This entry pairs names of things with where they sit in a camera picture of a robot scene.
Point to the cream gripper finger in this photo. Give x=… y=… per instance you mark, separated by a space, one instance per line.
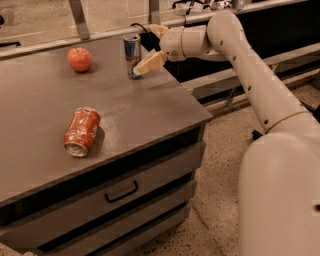
x=158 y=30
x=153 y=60

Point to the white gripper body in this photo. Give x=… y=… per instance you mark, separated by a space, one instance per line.
x=171 y=43

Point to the blue silver redbull can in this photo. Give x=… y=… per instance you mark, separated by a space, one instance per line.
x=133 y=55

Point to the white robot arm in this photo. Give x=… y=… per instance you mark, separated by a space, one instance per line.
x=279 y=178

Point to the crushed red coke can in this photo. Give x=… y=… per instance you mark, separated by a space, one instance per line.
x=82 y=131

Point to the red apple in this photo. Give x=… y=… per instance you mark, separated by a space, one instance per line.
x=79 y=59

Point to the grey drawer cabinet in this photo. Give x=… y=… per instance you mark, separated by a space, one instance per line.
x=105 y=204

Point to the metal railing post right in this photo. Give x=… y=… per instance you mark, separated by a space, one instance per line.
x=154 y=11

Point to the metal railing post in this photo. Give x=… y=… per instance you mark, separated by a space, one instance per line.
x=154 y=11
x=79 y=19

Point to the metal railing post left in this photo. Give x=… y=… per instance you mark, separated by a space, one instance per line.
x=79 y=19

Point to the black drawer handle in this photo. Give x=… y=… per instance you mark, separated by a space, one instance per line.
x=120 y=191

